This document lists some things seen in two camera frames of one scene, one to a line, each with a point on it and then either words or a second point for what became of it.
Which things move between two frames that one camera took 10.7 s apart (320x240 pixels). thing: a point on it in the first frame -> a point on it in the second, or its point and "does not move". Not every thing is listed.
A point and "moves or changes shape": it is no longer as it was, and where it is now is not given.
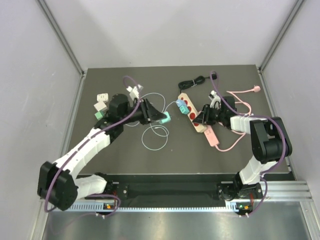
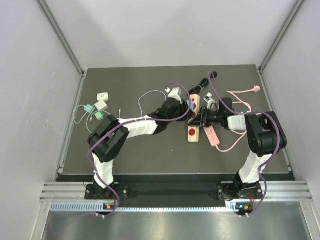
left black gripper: (149, 113) -> (184, 107)
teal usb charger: (167, 119) moves or changes shape
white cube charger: (100, 106) does not move
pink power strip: (211, 136) does not move
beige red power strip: (193, 112) moves or changes shape
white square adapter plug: (102, 97) does not move
